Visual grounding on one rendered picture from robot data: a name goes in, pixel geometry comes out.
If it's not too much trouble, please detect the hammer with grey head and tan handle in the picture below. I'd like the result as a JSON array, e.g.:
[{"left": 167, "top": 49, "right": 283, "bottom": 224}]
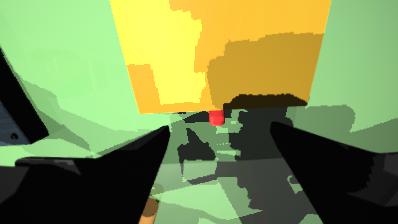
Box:
[{"left": 139, "top": 198, "right": 158, "bottom": 224}]

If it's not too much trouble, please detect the red cylinder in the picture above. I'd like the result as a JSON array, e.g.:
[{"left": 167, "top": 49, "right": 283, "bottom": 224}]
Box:
[{"left": 209, "top": 110, "right": 225, "bottom": 126}]

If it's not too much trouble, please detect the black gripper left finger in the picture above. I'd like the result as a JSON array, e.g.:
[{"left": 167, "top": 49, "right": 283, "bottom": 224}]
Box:
[{"left": 14, "top": 125, "right": 170, "bottom": 224}]

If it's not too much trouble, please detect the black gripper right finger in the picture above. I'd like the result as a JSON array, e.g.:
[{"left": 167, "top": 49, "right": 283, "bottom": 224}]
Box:
[{"left": 270, "top": 122, "right": 398, "bottom": 224}]

